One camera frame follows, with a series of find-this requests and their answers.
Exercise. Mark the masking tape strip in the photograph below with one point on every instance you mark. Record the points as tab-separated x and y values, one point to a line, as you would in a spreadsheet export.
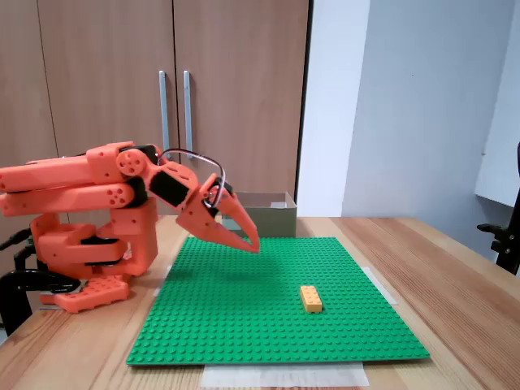
384	286
161	284
284	375

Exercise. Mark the black table clamp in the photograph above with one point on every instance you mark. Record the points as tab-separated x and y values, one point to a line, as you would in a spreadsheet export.
12	284

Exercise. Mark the green lego baseplate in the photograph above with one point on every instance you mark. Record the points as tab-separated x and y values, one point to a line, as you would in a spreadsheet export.
243	317

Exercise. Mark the wooden cabinet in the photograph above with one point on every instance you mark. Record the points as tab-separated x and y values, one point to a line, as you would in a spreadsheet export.
243	40

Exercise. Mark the brown cardboard box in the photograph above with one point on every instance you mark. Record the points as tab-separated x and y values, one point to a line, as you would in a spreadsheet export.
276	221

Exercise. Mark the black chair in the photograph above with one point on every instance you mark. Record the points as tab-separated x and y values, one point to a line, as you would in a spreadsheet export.
508	248

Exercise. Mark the yellow lego block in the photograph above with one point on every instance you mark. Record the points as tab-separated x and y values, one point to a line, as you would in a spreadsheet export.
312	300

